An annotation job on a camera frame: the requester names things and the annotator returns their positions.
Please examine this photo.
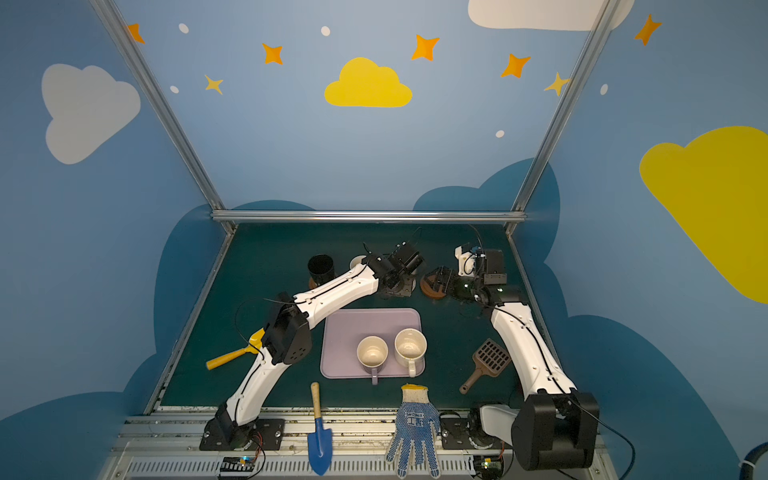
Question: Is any lilac mug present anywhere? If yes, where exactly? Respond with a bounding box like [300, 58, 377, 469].
[356, 336, 389, 386]

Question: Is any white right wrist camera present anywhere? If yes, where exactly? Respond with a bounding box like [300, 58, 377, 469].
[454, 244, 482, 277]

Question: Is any black mug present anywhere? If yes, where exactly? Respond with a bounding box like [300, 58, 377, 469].
[307, 254, 336, 286]

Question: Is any lilac plastic tray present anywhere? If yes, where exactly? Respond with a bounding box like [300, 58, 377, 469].
[320, 308, 422, 380]

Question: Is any yellow plastic scoop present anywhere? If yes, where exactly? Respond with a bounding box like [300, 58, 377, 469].
[206, 329, 264, 370]

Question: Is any aluminium rear frame rail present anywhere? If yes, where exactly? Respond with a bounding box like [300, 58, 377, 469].
[211, 210, 526, 224]

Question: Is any blue garden trowel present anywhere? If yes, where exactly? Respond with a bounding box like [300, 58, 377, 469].
[307, 382, 333, 476]

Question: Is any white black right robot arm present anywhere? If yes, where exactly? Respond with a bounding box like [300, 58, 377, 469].
[438, 245, 600, 471]

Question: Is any brown slotted scoop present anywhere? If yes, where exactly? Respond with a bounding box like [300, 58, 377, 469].
[459, 338, 511, 394]

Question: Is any left aluminium frame post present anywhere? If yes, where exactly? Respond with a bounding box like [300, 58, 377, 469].
[90, 0, 225, 212]

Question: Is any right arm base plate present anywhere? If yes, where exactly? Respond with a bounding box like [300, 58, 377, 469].
[440, 417, 512, 450]

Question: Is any aluminium frame post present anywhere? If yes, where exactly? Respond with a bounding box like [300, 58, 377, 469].
[90, 0, 225, 212]
[505, 0, 622, 241]

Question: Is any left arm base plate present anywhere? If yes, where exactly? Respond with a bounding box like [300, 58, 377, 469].
[199, 418, 285, 451]

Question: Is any light blue mug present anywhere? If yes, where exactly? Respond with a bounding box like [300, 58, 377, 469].
[349, 255, 367, 269]

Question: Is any white mug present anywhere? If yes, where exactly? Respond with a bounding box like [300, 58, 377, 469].
[394, 328, 428, 378]

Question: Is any blue dotted work glove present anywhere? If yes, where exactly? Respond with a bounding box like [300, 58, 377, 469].
[386, 384, 441, 479]

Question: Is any right aluminium frame post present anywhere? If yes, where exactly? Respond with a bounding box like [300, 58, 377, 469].
[505, 0, 622, 241]

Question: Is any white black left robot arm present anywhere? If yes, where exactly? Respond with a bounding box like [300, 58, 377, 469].
[200, 242, 423, 451]

